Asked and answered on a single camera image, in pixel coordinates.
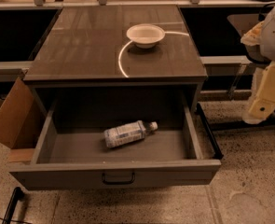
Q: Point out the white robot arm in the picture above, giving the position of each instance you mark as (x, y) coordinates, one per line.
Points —
(261, 103)

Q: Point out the grey open drawer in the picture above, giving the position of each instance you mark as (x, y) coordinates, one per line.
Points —
(71, 152)

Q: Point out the grey cabinet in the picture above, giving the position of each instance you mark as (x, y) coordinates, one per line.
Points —
(88, 49)

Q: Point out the white bowl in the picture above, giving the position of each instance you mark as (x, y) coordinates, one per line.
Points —
(145, 36)

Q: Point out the black floor bar right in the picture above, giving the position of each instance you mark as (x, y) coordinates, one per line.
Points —
(217, 151)

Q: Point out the black floor bar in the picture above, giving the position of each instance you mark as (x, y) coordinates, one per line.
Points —
(217, 151)
(17, 195)

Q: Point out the brown cardboard box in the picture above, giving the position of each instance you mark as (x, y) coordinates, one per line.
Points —
(21, 122)

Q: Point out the black floor bar left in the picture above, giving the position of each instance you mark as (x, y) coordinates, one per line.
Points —
(17, 195)

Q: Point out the black drawer handle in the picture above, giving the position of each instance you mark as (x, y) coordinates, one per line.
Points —
(118, 179)

